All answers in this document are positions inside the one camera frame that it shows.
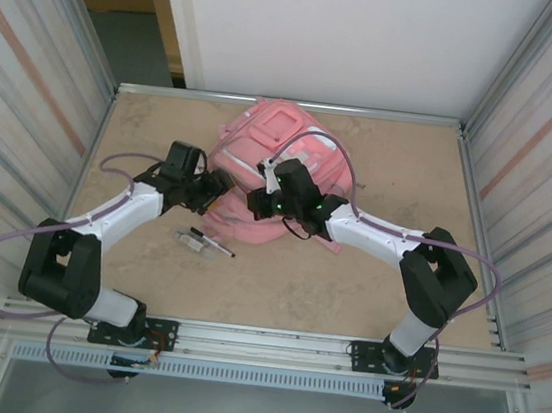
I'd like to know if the black table clamp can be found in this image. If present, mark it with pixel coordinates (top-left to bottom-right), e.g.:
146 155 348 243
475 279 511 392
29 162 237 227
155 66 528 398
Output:
105 366 142 383
378 378 421 413

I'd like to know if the pink student backpack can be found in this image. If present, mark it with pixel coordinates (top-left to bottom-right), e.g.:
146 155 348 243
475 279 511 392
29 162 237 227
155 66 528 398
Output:
201 91 362 256

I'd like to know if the black pen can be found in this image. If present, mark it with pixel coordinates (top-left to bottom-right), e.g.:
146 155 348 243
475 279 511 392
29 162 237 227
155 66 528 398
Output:
187 226 239 259

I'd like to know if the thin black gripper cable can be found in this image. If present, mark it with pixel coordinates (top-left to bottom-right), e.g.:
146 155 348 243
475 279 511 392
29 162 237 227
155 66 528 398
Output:
279 215 317 242

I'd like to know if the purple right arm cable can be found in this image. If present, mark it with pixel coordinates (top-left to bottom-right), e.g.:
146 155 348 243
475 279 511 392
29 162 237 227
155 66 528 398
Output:
238 124 521 413

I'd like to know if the white slotted cable duct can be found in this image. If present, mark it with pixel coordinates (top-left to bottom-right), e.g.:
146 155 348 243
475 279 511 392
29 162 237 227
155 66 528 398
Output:
9 337 387 403

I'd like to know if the aluminium table frame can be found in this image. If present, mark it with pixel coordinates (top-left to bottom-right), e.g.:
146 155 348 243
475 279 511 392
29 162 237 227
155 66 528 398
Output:
0 64 552 404

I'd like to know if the small circuit board with wires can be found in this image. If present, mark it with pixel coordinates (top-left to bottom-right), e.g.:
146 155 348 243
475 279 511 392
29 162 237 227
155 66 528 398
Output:
108 344 162 372

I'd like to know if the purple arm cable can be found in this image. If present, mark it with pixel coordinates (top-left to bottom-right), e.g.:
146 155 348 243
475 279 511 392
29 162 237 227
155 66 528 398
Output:
238 124 521 413
0 135 172 388

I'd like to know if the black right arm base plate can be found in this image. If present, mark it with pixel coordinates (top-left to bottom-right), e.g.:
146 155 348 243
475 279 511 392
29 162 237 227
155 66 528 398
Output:
345 336 443 385

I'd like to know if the clear plastic case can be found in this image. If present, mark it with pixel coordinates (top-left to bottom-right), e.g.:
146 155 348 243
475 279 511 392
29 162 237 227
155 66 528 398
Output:
171 226 223 262

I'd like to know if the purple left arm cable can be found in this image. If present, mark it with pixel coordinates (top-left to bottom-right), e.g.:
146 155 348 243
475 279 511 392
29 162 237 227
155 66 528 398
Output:
0 135 172 388

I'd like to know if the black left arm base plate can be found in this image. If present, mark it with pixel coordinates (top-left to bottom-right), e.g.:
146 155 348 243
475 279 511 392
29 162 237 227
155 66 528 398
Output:
86 309 181 356

